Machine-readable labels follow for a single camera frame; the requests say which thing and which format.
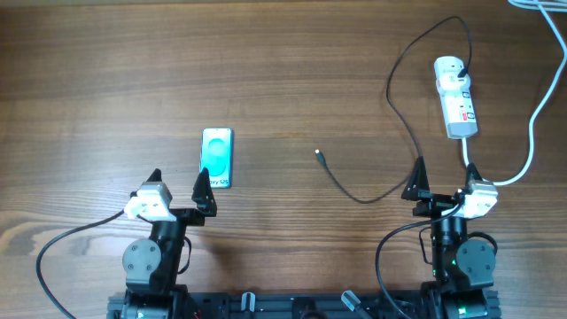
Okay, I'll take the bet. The smartphone with teal screen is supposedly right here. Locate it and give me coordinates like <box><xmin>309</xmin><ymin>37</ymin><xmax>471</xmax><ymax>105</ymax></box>
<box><xmin>199</xmin><ymin>128</ymin><xmax>234</xmax><ymax>189</ymax></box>

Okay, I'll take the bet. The black USB charging cable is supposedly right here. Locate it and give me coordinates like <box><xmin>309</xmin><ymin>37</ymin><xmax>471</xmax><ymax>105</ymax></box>
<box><xmin>315</xmin><ymin>15</ymin><xmax>474</xmax><ymax>206</ymax></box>

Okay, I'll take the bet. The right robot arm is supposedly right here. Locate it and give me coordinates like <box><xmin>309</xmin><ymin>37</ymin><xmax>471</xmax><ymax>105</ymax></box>
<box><xmin>401</xmin><ymin>157</ymin><xmax>501</xmax><ymax>319</ymax></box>

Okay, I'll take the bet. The white USB charger plug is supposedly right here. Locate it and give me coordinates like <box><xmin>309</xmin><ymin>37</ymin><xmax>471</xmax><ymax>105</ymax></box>
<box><xmin>436</xmin><ymin>73</ymin><xmax>470</xmax><ymax>96</ymax></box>

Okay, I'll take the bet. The white power strip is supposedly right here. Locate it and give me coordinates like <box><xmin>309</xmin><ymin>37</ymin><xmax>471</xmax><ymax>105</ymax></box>
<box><xmin>433</xmin><ymin>56</ymin><xmax>478</xmax><ymax>140</ymax></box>

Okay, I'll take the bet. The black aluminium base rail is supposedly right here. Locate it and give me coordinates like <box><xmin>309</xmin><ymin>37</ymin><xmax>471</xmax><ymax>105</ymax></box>
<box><xmin>106</xmin><ymin>290</ymin><xmax>502</xmax><ymax>319</ymax></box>

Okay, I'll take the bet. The white power strip cord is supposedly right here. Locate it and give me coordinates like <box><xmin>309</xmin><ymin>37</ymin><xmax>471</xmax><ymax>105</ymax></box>
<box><xmin>461</xmin><ymin>0</ymin><xmax>567</xmax><ymax>187</ymax></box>

